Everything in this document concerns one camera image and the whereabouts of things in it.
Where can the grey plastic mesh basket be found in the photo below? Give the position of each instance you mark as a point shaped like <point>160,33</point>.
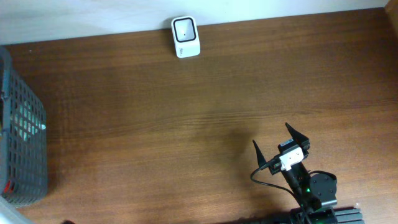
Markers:
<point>24,173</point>

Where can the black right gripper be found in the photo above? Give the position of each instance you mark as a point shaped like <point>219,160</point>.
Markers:
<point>275,166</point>

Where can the black aluminium arm base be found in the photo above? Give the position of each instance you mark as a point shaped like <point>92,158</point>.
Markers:
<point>348,215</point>

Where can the white barcode scanner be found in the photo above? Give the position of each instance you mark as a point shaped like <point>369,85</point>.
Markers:
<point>185,35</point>

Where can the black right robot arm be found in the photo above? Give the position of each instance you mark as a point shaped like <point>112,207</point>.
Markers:
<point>315,191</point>

